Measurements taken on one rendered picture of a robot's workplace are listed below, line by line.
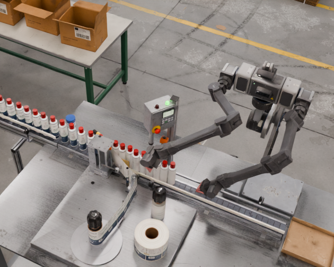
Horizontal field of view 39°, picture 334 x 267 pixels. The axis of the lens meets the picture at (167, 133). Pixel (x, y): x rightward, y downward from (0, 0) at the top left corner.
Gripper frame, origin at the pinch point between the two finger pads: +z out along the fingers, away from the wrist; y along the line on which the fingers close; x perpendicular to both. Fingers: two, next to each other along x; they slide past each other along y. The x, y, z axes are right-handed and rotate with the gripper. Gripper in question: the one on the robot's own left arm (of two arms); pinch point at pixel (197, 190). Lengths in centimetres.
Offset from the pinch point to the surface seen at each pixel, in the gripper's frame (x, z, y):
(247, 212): 30.1, -17.6, -2.2
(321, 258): 72, -46, 7
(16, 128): -104, 94, 3
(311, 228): 64, -40, -12
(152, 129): -52, -10, 0
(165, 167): -25.2, 5.9, 1.1
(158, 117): -55, -18, -4
